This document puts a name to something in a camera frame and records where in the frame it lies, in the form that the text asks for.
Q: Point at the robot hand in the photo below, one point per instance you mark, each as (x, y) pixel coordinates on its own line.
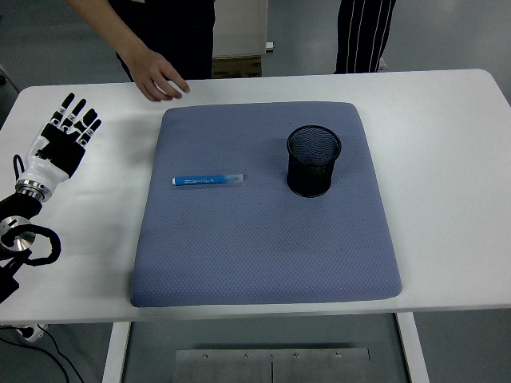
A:
(42, 163)

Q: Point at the blue marker with clear cap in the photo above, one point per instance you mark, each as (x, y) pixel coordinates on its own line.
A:
(207, 180)

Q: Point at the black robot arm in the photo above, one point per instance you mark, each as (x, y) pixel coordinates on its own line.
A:
(16, 235)

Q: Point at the black mesh pen holder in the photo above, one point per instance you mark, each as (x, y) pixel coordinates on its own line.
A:
(311, 175)

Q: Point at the white power strip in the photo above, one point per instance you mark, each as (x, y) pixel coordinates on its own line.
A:
(32, 332)

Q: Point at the person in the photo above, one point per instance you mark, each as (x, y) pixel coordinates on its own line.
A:
(179, 32)
(361, 36)

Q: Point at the white table leg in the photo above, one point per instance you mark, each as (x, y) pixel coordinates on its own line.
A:
(413, 351)
(116, 351)

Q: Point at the brown cardboard box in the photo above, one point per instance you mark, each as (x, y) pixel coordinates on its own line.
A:
(237, 67)

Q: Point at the blue-grey quilted mat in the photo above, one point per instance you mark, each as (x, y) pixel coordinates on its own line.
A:
(259, 247)

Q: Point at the grey metal plate with screws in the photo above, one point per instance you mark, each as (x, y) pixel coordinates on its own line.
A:
(239, 367)

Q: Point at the grey floor socket plate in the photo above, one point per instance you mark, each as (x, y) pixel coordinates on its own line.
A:
(383, 65)

